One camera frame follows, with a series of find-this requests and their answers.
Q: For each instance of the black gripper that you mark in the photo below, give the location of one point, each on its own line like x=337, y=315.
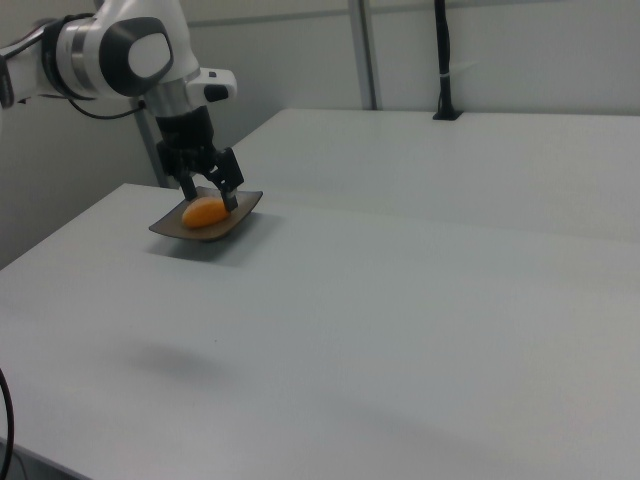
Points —
x=187, y=142

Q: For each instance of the orange sugared bread bun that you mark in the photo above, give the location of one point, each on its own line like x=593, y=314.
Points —
x=206, y=213

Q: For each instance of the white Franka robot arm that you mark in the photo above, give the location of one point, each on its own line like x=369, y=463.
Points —
x=120, y=50

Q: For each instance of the square brown ceramic plate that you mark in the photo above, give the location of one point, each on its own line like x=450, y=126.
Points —
x=235, y=212

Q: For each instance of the black pole with white band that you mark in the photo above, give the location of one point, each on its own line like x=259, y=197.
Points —
x=445, y=60

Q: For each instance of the grey aluminium partition post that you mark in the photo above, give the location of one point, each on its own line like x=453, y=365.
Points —
x=363, y=50

